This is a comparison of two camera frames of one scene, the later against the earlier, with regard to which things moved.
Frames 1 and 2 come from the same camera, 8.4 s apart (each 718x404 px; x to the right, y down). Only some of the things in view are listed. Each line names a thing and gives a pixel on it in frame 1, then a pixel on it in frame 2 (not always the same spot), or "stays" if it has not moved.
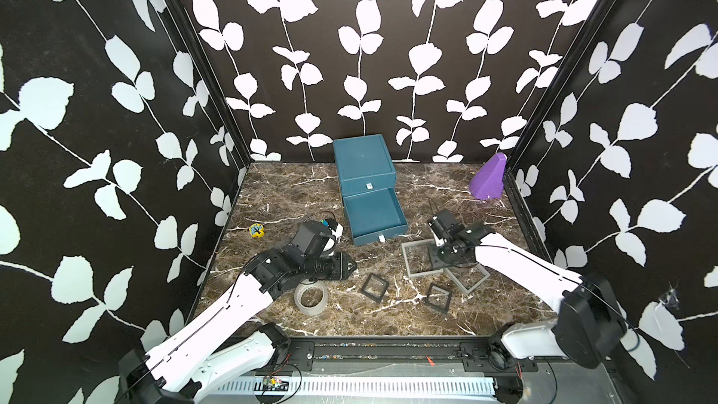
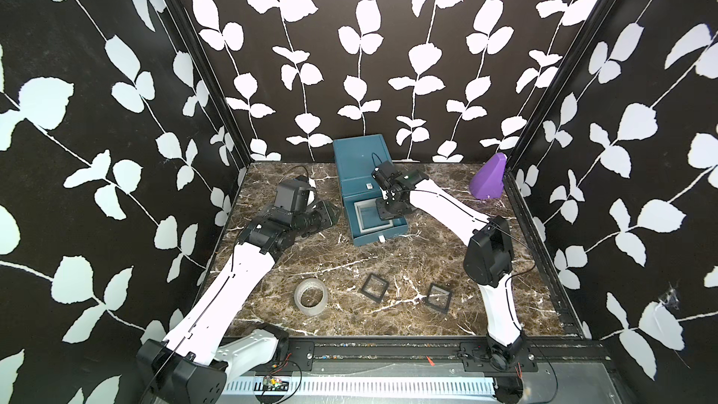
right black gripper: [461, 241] -> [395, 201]
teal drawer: [375, 215] stays
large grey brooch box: [468, 276] -> [368, 216]
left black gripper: [340, 270] -> [325, 216]
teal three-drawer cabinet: [367, 176] stays
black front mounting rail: [482, 352] stays
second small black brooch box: [438, 297] stays
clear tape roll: [311, 296] stays
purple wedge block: [487, 182] stays
